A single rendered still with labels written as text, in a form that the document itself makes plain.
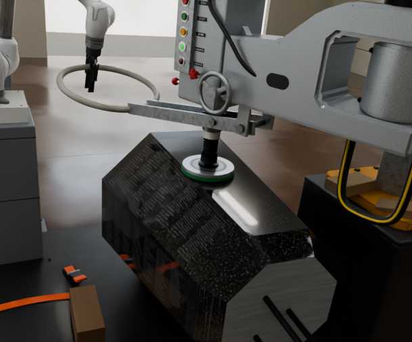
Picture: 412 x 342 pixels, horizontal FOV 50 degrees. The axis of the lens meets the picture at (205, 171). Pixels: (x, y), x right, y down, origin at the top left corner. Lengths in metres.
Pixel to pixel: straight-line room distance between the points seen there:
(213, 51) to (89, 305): 1.27
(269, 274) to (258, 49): 0.70
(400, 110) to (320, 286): 0.64
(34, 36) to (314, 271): 7.39
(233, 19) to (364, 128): 0.57
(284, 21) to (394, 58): 8.83
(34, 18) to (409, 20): 7.50
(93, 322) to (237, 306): 0.84
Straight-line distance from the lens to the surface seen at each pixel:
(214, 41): 1.56
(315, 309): 1.64
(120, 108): 2.00
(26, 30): 8.37
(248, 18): 1.62
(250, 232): 1.43
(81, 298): 2.22
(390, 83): 1.27
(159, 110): 1.87
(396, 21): 1.26
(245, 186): 1.73
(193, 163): 1.81
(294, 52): 1.39
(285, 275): 1.46
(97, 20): 2.28
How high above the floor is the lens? 1.55
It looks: 24 degrees down
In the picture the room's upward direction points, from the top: 6 degrees clockwise
